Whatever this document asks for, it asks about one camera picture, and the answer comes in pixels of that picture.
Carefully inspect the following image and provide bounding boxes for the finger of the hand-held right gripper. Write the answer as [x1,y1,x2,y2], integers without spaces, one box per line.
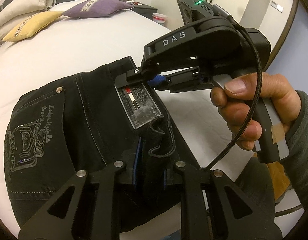
[115,27,202,89]
[150,67,213,94]

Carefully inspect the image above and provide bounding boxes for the person's right leg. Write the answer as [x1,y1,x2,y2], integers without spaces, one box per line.
[234,155,277,230]

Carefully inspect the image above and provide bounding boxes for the yellow cushion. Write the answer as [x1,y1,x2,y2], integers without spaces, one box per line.
[3,11,63,42]

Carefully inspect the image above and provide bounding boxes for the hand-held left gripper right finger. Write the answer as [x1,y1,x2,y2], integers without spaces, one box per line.
[163,160,282,240]

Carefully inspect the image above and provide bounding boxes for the person's right forearm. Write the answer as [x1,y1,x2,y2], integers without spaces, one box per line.
[269,90,308,205]

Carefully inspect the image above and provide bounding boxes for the bed with white sheet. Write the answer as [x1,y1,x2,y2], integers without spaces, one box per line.
[0,0,219,240]

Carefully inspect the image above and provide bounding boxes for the black braided cable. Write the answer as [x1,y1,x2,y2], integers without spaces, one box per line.
[199,15,263,173]

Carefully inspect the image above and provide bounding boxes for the purple cushion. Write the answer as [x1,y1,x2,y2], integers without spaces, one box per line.
[62,0,134,18]

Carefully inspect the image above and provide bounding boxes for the yellow cloth item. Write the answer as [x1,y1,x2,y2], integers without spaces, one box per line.
[273,161,292,204]

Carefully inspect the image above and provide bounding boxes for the person's right hand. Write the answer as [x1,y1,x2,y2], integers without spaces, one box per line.
[210,72,302,150]

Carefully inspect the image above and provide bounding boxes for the black denim pants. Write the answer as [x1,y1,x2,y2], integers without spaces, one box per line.
[5,56,204,234]

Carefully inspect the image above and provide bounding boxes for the white pillows stack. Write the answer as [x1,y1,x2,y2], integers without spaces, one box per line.
[0,0,56,43]

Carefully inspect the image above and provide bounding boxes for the white bin with red liner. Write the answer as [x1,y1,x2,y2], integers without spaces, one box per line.
[152,13,167,27]

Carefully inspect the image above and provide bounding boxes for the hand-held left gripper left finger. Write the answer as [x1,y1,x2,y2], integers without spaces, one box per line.
[18,140,144,240]

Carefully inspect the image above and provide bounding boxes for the dark nightstand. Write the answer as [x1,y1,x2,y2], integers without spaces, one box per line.
[133,2,158,18]

